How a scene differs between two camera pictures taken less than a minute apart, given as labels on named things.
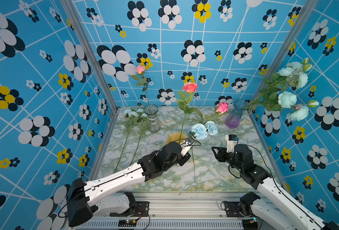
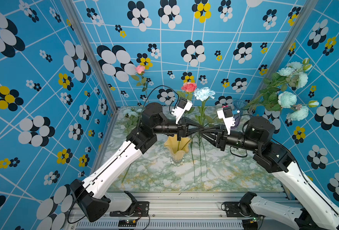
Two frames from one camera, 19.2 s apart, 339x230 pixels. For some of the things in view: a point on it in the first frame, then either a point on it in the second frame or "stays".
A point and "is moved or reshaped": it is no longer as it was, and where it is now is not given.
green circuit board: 127,223 stays
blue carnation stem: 212,128 is moved or reshaped
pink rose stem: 140,70 stays
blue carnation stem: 199,131 to 200,158
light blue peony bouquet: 274,96 stays
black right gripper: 221,152 to 222,136
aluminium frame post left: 72,13 stays
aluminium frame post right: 286,44 stays
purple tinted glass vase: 233,117 stays
